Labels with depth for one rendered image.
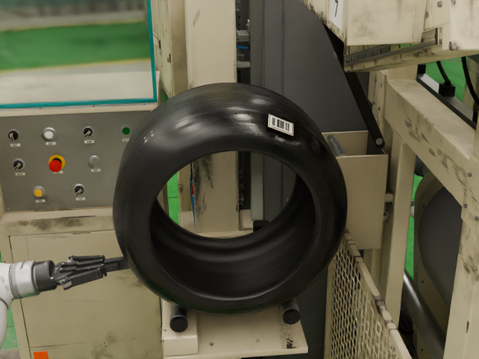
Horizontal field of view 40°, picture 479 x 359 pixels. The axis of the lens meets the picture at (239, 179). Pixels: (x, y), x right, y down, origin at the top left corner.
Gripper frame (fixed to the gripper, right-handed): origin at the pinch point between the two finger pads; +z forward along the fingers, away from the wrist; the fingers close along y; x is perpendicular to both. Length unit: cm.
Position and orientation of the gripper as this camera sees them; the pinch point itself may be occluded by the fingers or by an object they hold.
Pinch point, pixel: (119, 263)
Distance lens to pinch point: 169.9
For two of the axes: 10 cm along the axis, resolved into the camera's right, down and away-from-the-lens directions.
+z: 9.9, -1.6, 0.3
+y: -0.9, -4.1, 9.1
